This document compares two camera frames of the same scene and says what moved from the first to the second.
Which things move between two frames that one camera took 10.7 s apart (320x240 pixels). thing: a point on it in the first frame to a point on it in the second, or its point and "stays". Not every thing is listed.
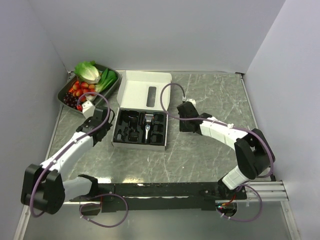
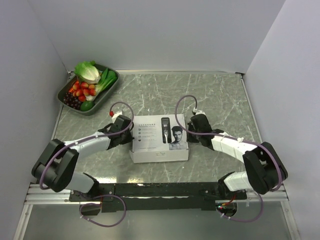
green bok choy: [108, 78] stays
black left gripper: [108, 125] to [129, 139]
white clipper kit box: [141, 121] to [158, 138]
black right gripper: [182, 128] to [189, 139]
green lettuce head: [87, 71] stays
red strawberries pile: [81, 89] stays
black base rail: [118, 197] stays
